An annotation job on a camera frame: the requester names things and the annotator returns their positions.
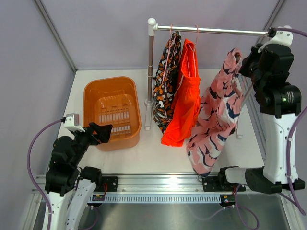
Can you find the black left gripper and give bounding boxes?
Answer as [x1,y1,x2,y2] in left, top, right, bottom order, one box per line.
[71,122,112,166]

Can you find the pink navy patterned shorts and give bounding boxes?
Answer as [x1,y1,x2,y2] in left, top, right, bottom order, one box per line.
[186,48,244,178]

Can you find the pink wire hanger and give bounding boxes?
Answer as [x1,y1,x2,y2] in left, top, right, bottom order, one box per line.
[237,73,247,96]

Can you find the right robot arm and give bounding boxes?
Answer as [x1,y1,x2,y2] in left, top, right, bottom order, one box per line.
[217,44,306,194]

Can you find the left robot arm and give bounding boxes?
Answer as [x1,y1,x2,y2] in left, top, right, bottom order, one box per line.
[43,122,113,230]

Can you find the pink hanger under orange shorts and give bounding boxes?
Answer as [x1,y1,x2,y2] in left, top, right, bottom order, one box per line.
[187,24,200,77]

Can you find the black orange patterned shorts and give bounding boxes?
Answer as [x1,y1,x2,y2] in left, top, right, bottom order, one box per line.
[153,31,181,133]

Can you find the pink hanger under patterned shorts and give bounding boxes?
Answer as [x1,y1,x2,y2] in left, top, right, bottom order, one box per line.
[162,24,173,83]

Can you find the orange plastic basket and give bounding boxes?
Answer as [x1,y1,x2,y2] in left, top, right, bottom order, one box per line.
[83,76,142,151]

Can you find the silver clothes rack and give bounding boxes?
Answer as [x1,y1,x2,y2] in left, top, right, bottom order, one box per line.
[144,18,268,131]

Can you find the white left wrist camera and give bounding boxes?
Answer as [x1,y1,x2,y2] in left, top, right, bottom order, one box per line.
[64,113,85,132]

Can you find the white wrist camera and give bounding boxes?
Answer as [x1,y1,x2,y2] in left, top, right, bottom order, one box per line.
[258,26,293,53]
[64,113,85,132]

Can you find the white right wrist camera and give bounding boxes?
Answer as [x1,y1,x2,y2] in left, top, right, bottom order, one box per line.
[258,26,293,53]

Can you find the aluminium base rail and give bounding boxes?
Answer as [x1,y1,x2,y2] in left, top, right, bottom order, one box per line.
[31,172,298,204]

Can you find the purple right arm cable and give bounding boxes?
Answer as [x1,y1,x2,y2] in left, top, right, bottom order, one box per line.
[275,26,307,216]

